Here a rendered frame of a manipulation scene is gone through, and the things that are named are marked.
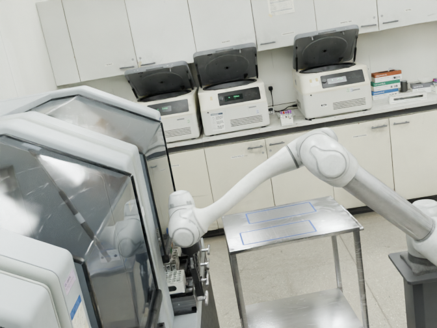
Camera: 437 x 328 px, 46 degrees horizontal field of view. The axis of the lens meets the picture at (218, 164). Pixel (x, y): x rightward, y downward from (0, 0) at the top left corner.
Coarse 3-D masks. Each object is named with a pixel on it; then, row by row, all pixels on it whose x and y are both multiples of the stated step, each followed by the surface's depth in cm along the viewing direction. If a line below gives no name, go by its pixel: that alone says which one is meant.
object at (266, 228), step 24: (240, 216) 268; (264, 216) 263; (288, 216) 257; (312, 216) 252; (336, 216) 247; (240, 240) 240; (264, 240) 235; (288, 240) 231; (336, 240) 279; (336, 264) 283; (360, 264) 237; (240, 288) 236; (336, 288) 287; (360, 288) 241; (240, 312) 286; (264, 312) 276; (288, 312) 272; (312, 312) 268; (336, 312) 265
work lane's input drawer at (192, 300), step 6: (186, 282) 208; (186, 288) 205; (192, 288) 204; (174, 294) 202; (180, 294) 202; (186, 294) 202; (192, 294) 202; (174, 300) 202; (180, 300) 202; (186, 300) 202; (192, 300) 202; (198, 300) 208; (204, 300) 209; (174, 306) 202; (180, 306) 202; (186, 306) 202; (192, 306) 202
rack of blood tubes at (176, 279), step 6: (180, 270) 211; (168, 276) 207; (174, 276) 207; (180, 276) 206; (168, 282) 204; (174, 282) 202; (180, 282) 201; (168, 288) 209; (174, 288) 209; (180, 288) 202
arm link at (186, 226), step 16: (272, 160) 194; (288, 160) 192; (256, 176) 192; (272, 176) 195; (240, 192) 187; (192, 208) 183; (208, 208) 183; (224, 208) 183; (176, 224) 178; (192, 224) 178; (208, 224) 182; (176, 240) 176; (192, 240) 177
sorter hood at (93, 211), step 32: (0, 160) 137; (32, 160) 144; (64, 160) 153; (0, 192) 119; (32, 192) 125; (64, 192) 131; (96, 192) 138; (128, 192) 151; (0, 224) 106; (32, 224) 110; (64, 224) 115; (96, 224) 120; (128, 224) 145; (96, 256) 111; (128, 256) 139; (96, 288) 108; (128, 288) 134; (96, 320) 106; (128, 320) 129
